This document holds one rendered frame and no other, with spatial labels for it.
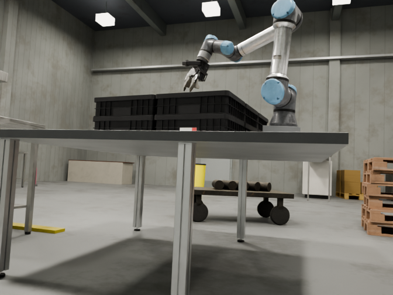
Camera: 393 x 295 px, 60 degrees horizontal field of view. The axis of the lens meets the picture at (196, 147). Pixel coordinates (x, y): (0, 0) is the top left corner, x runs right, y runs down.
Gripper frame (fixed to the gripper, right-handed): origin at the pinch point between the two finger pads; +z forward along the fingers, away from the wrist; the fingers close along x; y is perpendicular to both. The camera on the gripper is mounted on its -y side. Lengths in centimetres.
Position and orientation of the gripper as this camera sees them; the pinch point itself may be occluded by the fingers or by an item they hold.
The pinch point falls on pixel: (186, 88)
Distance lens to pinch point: 200.1
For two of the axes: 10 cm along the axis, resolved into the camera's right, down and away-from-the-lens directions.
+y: 6.7, 3.7, 6.5
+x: -6.3, -1.7, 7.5
